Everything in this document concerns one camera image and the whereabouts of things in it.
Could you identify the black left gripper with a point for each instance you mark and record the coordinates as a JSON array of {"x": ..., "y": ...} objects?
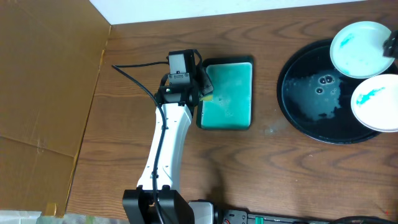
[{"x": 204, "y": 81}]

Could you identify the green yellow sponge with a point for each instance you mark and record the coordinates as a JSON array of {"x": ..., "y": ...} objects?
[{"x": 207, "y": 98}]

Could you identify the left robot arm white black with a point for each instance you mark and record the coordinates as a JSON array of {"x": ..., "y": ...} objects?
[{"x": 157, "y": 199}]

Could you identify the round black serving tray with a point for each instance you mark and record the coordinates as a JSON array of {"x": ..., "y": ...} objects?
[{"x": 316, "y": 98}]

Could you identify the light green plate upper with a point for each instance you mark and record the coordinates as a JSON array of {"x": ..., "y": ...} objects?
[{"x": 357, "y": 50}]

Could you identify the white plate with stain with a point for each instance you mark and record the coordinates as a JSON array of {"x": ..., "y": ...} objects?
[{"x": 374, "y": 103}]

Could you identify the brown cardboard panel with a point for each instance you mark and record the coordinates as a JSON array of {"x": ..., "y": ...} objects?
[{"x": 51, "y": 53}]

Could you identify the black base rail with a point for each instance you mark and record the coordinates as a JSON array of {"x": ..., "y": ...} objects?
[{"x": 229, "y": 216}]

